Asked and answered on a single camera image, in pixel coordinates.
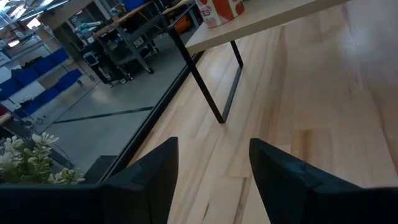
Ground wooden shelf black metal legs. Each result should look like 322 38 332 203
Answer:
166 0 352 124

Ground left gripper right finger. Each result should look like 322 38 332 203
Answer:
248 138 363 224

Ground green white artificial plant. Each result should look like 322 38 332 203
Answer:
0 132 85 185

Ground wooden-top metal workbench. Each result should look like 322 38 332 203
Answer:
91 0 200 85

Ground red tomato label can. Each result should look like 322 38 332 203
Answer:
194 0 246 29

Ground black hazard-striped floor mat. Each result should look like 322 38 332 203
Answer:
83 154 118 185

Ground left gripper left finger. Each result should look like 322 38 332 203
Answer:
104 136 180 224

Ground large blue storage bin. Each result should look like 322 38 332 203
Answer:
123 0 149 12

